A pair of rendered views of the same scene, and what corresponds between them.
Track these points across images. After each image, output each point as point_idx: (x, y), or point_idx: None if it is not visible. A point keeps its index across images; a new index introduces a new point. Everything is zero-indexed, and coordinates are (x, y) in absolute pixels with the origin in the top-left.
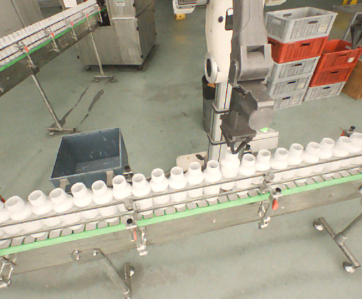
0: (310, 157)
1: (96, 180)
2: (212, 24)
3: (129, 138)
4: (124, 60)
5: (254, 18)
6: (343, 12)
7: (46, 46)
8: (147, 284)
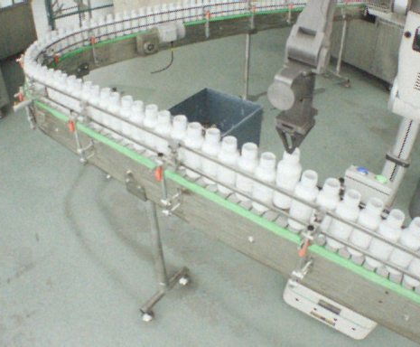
0: (385, 229)
1: None
2: (402, 38)
3: (309, 157)
4: (374, 70)
5: (316, 6)
6: None
7: (278, 14)
8: (188, 303)
